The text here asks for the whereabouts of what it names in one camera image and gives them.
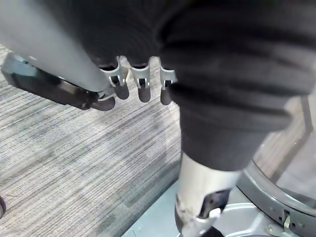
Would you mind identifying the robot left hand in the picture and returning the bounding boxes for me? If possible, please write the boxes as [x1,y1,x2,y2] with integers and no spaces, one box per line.
[50,0,316,237]

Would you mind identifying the round glass washing machine door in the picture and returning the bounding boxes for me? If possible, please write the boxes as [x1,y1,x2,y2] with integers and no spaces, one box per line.
[236,91,316,237]

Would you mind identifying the robot dark left foot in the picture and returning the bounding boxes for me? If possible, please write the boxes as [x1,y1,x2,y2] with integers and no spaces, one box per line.
[0,53,100,111]

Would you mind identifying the dark rounded object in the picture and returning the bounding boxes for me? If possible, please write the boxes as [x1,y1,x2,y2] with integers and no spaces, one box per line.
[0,194,7,219]

